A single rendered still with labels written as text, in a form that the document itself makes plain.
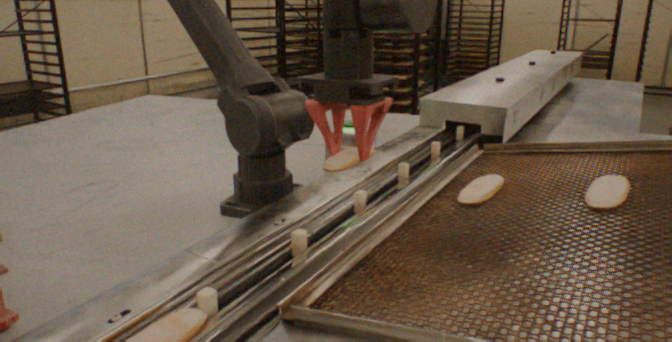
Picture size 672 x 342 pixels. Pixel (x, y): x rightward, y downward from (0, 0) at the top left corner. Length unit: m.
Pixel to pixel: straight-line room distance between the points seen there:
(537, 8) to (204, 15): 7.02
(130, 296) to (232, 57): 0.37
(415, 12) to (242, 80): 0.28
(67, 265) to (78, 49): 4.92
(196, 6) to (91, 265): 0.38
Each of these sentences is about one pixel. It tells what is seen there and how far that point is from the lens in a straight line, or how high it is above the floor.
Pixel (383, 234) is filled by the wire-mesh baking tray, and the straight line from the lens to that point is 0.51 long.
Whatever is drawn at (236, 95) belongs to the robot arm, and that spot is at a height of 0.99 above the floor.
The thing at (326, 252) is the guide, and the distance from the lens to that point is 0.54.
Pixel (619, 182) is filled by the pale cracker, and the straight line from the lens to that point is 0.60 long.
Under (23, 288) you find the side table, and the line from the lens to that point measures 0.65.
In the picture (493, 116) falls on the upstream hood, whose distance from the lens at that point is 1.02.
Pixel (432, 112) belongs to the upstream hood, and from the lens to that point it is 1.05.
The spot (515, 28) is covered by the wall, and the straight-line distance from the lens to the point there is 7.69.
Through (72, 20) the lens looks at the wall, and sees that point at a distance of 5.51.
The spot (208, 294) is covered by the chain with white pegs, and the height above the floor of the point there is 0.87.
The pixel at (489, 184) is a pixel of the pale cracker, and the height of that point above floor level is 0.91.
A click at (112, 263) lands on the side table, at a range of 0.65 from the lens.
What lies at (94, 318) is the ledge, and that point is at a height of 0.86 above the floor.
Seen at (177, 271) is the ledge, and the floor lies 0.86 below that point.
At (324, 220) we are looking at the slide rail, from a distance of 0.63.
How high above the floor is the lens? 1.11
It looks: 17 degrees down
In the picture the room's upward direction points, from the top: straight up
